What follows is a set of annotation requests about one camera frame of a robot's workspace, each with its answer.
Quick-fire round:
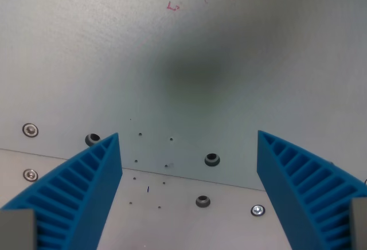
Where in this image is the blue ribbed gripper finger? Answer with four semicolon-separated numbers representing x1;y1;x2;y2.
0;132;123;250
256;130;367;250

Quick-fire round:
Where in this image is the silver washer head screw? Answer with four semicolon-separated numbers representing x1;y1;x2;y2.
22;123;40;138
250;204;266;218
22;168;39;182

